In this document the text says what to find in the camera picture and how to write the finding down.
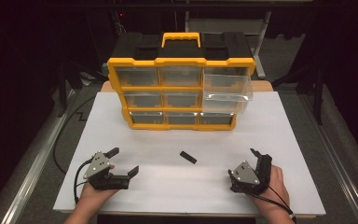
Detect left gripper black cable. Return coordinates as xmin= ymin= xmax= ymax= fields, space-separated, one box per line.
xmin=73 ymin=158 xmax=93 ymax=204

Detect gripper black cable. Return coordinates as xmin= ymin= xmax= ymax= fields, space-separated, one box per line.
xmin=73 ymin=158 xmax=93 ymax=204
xmin=245 ymin=185 xmax=296 ymax=224

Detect black floor cable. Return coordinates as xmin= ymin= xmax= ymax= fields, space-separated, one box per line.
xmin=52 ymin=95 xmax=98 ymax=175

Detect group of clear drawers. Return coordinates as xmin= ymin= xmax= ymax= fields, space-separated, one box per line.
xmin=115 ymin=65 xmax=235 ymax=125

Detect person's left hand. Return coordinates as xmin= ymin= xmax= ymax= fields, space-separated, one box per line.
xmin=79 ymin=183 xmax=119 ymax=206

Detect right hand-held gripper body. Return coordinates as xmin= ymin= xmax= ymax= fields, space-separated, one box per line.
xmin=228 ymin=153 xmax=274 ymax=196

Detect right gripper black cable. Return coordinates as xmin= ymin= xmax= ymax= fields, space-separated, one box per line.
xmin=245 ymin=185 xmax=296 ymax=224

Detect aluminium floor rail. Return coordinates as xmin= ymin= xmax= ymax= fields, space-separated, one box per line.
xmin=0 ymin=88 xmax=78 ymax=224
xmin=297 ymin=92 xmax=358 ymax=224

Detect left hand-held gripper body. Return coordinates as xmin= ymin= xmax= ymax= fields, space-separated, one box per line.
xmin=83 ymin=150 xmax=131 ymax=191

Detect clear plastic drawer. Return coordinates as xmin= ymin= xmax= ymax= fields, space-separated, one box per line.
xmin=201 ymin=73 xmax=254 ymax=115

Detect person's right hand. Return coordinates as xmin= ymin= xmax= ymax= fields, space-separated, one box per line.
xmin=249 ymin=164 xmax=291 ymax=216

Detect small black block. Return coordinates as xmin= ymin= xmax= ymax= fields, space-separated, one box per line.
xmin=179 ymin=150 xmax=198 ymax=165

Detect yellow black organizer cabinet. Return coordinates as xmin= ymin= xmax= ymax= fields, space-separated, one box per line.
xmin=106 ymin=32 xmax=257 ymax=132

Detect black stand legs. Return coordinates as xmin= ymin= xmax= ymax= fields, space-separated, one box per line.
xmin=56 ymin=59 xmax=108 ymax=119
xmin=272 ymin=60 xmax=325 ymax=126

